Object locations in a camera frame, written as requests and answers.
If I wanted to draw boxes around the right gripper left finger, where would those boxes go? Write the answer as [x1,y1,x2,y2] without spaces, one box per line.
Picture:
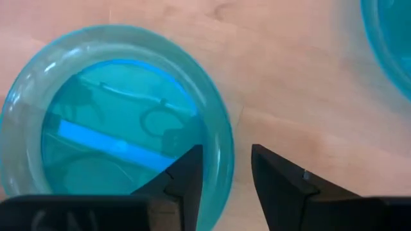
[0,144,204,231]

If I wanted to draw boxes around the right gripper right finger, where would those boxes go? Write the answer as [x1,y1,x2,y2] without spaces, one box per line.
[251,143,411,231]

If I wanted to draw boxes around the blue transparent plastic plate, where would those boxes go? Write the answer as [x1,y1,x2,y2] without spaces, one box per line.
[0,24,236,231]
[360,0,411,103]

